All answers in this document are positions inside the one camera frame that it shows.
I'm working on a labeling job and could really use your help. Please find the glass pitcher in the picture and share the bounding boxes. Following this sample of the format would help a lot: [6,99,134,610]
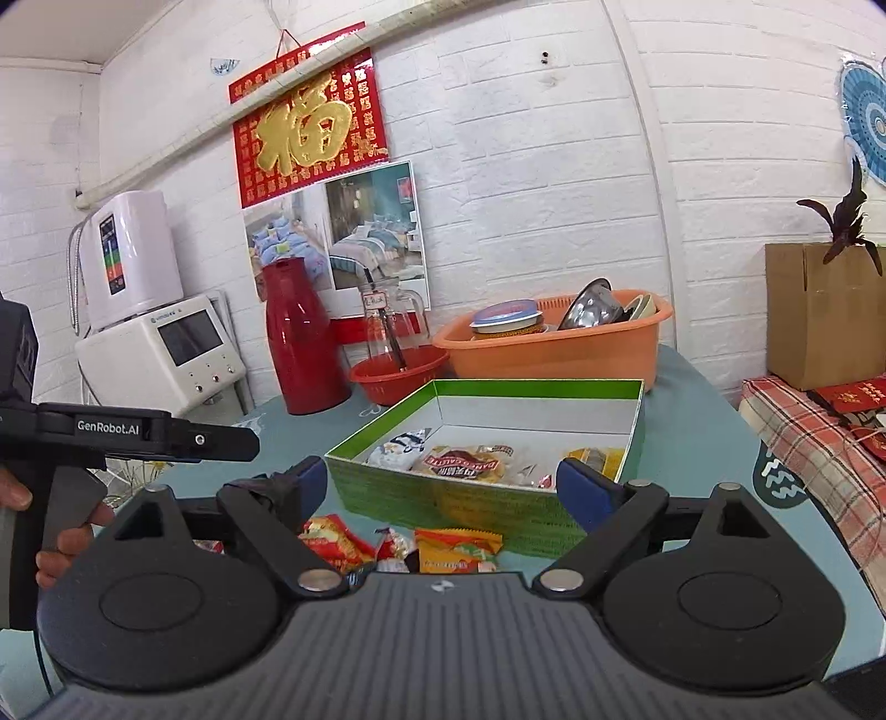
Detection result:
[360,277,430,362]

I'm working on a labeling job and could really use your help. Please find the brown cardboard box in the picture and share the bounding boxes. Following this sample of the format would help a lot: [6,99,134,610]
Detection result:
[765,242,886,392]

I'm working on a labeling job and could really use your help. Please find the orange snack packet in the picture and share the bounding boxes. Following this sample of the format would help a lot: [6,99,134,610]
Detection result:
[414,527,504,574]

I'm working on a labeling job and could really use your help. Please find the orange plastic basin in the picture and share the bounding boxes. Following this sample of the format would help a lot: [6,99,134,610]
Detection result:
[432,291,674,399]

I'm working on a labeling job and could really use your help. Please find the dark ladle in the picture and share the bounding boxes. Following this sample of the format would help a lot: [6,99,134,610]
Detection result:
[363,266,411,371]

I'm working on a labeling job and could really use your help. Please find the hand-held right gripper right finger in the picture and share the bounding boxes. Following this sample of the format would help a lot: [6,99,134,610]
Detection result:
[533,458,772,600]

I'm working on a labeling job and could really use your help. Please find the red white candy packet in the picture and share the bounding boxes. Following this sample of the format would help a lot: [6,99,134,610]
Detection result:
[374,527,420,573]

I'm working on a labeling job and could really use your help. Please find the white appliance with screen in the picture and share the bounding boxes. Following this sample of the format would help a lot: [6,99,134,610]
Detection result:
[75,292,250,418]

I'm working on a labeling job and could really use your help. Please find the red brown bread packet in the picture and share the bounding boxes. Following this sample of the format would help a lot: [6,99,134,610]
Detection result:
[408,444,518,487]

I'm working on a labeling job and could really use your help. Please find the bedding wall poster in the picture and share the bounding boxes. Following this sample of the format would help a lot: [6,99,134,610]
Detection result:
[242,161,431,314]

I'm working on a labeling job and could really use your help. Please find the green cardboard box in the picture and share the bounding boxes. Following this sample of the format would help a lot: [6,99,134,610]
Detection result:
[324,378,646,560]

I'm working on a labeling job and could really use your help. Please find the round lidded tin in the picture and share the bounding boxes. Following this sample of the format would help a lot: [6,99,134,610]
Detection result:
[469,300,548,337]

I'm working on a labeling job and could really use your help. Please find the white wall pipe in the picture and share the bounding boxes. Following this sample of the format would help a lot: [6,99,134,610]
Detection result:
[75,8,444,209]

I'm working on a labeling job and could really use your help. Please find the person's left hand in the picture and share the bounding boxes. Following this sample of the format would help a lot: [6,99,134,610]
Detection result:
[0,467,116,591]

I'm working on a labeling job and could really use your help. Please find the red plastic basin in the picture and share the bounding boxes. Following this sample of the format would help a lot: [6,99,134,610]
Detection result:
[349,344,451,407]

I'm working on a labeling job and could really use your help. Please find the steel bowl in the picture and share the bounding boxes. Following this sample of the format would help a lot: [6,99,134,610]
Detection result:
[557,278,622,332]

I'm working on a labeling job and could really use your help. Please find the plaid cloth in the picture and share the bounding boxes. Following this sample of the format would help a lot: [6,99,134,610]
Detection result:
[739,374,886,610]

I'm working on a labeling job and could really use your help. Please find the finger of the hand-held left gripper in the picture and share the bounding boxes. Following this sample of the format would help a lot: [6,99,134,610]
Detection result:
[169,422,261,464]

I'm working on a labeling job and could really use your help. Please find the red gold wall hanging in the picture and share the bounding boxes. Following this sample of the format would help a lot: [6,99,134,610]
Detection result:
[228,47,390,210]

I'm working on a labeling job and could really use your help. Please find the red envelope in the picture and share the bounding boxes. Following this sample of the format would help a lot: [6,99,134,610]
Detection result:
[813,377,886,418]

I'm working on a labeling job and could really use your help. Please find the red yellow snack packet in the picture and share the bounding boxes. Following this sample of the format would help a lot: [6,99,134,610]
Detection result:
[297,514,378,577]

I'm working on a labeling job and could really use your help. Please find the blue paper fan decoration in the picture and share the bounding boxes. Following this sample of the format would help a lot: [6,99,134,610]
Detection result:
[839,59,886,188]

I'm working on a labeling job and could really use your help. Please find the purple leaf plant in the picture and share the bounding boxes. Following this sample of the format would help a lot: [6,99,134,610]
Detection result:
[796,158,885,278]

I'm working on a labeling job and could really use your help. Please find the red thermos jug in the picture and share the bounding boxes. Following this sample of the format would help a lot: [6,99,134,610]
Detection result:
[261,258,353,416]

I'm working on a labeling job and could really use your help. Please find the white snack packet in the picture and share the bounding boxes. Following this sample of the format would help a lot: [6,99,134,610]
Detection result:
[365,429,431,473]

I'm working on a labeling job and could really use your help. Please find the white water purifier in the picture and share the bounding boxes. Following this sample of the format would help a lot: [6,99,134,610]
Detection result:
[81,190,185,332]

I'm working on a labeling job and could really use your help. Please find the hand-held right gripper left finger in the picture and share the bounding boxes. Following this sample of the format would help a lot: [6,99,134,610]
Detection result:
[112,457,351,600]

